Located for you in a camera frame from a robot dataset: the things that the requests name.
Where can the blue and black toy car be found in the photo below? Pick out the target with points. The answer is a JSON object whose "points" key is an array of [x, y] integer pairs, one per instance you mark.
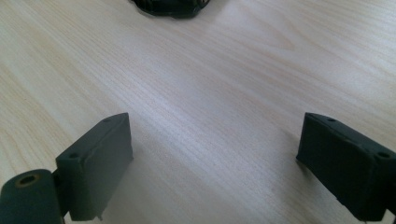
{"points": [[171, 7]]}

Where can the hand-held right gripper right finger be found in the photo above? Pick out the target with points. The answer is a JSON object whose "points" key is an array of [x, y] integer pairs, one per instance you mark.
{"points": [[348, 168]]}

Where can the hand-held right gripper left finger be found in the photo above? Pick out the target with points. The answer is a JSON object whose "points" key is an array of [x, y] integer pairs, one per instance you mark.
{"points": [[93, 168]]}

